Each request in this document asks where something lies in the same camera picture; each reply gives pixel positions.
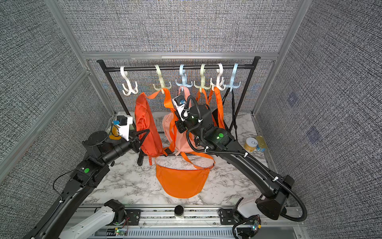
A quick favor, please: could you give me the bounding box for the orange sling bag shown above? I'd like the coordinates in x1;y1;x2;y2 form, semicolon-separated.
197;89;218;126
208;87;225;129
156;152;215;199

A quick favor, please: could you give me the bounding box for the pink and red sling bag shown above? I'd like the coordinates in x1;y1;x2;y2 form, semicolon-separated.
162;89;194;161

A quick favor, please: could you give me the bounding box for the black sling bag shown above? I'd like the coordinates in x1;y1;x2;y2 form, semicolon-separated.
222;91;238;139

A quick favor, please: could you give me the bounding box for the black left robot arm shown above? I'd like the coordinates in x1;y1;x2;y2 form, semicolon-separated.
24;129;150;239

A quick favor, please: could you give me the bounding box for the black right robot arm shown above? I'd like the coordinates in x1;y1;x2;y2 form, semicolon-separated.
172;95;307;222

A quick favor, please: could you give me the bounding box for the white hook far left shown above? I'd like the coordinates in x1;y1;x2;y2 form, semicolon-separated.
120;66;138;96

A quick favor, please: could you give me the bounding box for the white hook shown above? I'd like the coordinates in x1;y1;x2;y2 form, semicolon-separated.
210;63;226;91
120;66;138;96

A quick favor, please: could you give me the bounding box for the light blue hook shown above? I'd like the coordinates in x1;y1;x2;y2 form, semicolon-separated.
175;64;193;88
224;63;241;92

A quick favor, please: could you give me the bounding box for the white hook right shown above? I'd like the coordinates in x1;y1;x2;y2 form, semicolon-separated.
210;63;226;91

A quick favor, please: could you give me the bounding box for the pale green hook right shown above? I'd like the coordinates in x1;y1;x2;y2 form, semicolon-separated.
194;64;211;93

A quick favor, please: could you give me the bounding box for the pale green hook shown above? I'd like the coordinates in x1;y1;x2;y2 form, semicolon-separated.
194;64;211;93
153;65;172;95

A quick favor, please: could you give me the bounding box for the light blue hook far right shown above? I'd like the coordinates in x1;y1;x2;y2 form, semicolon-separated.
224;63;241;92

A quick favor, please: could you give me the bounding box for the orange mango slice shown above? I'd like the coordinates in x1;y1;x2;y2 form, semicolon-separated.
109;135;122;140

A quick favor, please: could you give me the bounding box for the light green plate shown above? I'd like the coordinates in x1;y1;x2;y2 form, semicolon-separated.
108;124;119;138

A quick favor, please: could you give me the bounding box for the tin can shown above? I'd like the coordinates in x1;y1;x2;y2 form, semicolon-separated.
244;137;258;152

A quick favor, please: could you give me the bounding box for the black clothes rack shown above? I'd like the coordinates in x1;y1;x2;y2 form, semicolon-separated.
96;56;261;166

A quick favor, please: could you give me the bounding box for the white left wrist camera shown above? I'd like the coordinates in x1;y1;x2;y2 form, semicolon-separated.
112;116;133;141

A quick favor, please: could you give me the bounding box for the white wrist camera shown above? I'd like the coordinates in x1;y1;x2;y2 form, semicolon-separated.
112;116;133;141
172;95;187;121

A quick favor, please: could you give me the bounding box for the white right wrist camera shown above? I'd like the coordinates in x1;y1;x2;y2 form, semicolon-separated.
172;95;187;121

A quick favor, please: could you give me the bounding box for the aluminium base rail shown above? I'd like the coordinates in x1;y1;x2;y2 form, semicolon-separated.
50;205;308;239

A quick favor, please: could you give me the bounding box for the black knob on rail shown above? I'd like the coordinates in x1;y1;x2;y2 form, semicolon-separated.
174;205;185;219

